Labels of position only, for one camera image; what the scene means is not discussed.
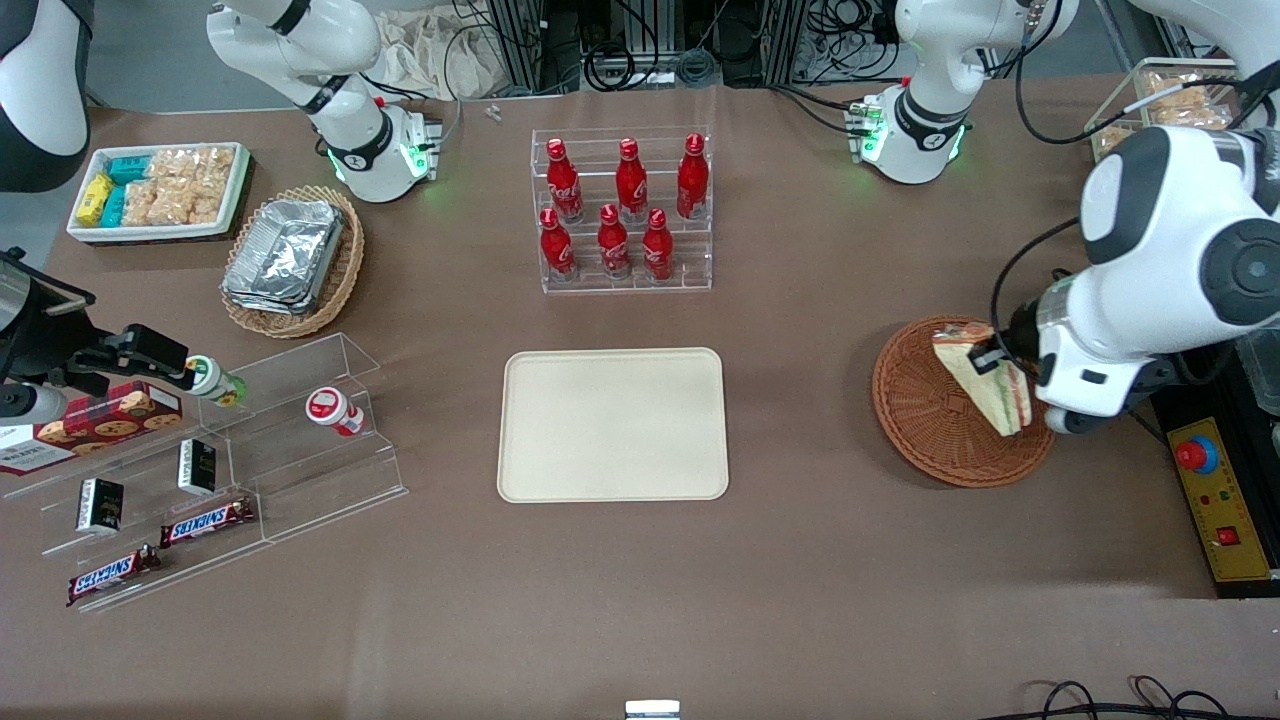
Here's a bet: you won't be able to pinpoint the black right base cables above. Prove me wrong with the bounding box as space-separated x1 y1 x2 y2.
358 68 464 136

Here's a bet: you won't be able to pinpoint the yellow emergency stop control box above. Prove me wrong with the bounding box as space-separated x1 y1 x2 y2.
1167 418 1277 584

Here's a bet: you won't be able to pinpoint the red cola bottle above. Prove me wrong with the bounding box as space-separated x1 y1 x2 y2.
545 138 585 224
539 208 577 283
676 133 711 221
641 208 675 283
597 204 633 281
614 138 649 224

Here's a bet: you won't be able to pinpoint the red tartan cookie box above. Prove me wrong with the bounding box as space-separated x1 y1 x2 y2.
0 380 185 477

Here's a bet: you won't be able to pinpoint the oval light wicker basket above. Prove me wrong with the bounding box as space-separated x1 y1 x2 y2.
220 185 366 340

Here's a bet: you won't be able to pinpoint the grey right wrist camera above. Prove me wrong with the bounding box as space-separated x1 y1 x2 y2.
0 384 67 422

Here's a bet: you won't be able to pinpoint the black floor cables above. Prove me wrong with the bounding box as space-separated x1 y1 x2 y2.
1005 675 1280 720

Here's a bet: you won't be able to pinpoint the clear acrylic bottle rack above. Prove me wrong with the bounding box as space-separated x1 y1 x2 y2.
530 125 714 294

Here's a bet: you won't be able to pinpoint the yellow snack packet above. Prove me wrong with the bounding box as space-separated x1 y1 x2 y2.
76 172 117 228

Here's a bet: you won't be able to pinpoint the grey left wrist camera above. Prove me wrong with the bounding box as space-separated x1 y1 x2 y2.
1045 403 1114 437

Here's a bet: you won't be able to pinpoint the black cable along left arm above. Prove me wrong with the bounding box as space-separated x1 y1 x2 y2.
1014 0 1263 147

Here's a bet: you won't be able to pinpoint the white wire rack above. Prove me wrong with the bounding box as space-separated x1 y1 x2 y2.
1086 57 1253 163

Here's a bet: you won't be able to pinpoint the beige crumpled cloth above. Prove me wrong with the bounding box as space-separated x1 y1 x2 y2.
375 8 509 102

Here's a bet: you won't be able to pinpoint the beige plastic tray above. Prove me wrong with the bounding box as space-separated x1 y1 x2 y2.
497 347 730 503

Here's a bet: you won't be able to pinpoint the black base cables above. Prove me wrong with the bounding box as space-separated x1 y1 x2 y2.
358 68 464 136
768 80 873 137

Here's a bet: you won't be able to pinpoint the green capped small bottle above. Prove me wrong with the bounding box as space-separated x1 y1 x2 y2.
185 355 248 408

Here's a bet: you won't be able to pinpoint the triangular sandwich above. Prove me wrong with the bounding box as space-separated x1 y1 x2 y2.
932 322 1037 438

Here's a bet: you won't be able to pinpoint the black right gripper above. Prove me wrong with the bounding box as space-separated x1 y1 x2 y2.
0 250 197 396

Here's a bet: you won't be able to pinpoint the Snickers chocolate bar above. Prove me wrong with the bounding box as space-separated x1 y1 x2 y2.
66 545 162 608
159 498 258 549

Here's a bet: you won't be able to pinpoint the black left base cables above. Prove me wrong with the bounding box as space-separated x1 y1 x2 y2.
768 80 873 137

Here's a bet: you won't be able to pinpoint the white rectangular snack tray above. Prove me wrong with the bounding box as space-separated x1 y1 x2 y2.
66 142 252 245

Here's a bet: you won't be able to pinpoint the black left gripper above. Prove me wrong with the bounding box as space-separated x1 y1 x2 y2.
968 295 1046 377

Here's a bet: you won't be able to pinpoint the small black box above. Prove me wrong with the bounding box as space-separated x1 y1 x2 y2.
177 438 219 498
76 478 126 534

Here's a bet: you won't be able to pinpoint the red capped white bottle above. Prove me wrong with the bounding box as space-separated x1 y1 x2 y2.
305 387 366 438

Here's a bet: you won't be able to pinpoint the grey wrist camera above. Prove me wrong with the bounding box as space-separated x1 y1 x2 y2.
0 384 67 422
1045 403 1114 437

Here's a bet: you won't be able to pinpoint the round brown wicker basket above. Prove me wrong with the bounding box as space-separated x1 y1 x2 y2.
872 316 1059 489

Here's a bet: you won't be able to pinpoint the clear acrylic stepped shelf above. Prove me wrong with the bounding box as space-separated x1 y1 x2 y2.
0 332 409 613

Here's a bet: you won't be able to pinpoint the black looped cable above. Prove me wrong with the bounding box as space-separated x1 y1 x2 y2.
989 217 1083 341

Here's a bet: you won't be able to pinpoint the aluminium profile frame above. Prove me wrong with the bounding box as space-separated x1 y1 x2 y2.
485 0 583 97

